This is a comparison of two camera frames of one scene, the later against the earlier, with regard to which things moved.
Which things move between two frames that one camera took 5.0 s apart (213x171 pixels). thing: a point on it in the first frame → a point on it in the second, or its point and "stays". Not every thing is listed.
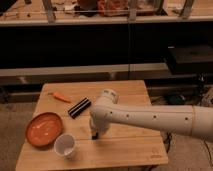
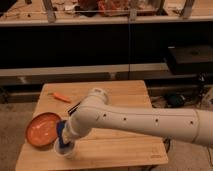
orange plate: (43, 129) stays
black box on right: (192, 59) stays
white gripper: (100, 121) → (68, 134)
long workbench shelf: (59, 12) stays
